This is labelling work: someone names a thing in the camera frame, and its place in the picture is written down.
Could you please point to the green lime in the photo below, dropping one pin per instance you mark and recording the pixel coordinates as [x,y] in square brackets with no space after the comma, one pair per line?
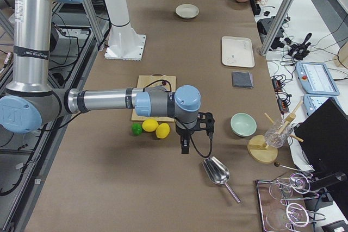
[136,129]

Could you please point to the grey folded cloth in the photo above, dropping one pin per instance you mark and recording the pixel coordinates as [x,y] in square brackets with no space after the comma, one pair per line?
[242,79]

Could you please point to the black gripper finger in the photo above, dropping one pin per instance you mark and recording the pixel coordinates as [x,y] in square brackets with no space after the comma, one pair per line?
[184,146]

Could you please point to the metal scoop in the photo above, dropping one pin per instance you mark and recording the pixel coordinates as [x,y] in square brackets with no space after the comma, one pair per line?
[219,174]

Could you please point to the clear glass cup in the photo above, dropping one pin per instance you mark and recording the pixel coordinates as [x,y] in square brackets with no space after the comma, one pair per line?
[278,134]

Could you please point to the cream rabbit tray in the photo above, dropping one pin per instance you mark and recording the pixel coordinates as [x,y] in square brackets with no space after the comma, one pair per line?
[237,52]

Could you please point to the wooden cutting board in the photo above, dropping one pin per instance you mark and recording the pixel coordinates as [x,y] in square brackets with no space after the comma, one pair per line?
[145,81]

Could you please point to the mint green bowl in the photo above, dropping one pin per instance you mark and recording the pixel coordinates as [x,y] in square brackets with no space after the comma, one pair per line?
[243,124]

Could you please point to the aluminium frame post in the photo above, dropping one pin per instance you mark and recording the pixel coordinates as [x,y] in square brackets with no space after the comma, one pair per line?
[277,22]

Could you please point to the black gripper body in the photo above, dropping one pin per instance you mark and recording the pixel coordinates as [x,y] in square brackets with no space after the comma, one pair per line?
[182,132]

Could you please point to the wooden cup stand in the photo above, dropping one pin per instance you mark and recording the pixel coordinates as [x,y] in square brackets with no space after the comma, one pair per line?
[260,151]

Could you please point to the blue teach pendant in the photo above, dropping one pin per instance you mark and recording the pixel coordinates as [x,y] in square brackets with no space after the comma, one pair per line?
[312,102]
[315,78]

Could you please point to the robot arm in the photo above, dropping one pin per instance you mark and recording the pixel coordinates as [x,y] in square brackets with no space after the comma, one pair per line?
[30,102]

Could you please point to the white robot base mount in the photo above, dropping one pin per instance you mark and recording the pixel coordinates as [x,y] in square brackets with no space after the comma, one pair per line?
[123,42]

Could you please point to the beige round plate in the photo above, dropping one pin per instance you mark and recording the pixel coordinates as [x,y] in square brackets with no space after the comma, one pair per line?
[187,11]

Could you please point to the whole yellow lemon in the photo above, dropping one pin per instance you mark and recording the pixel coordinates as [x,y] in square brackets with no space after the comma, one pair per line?
[162,131]
[150,125]

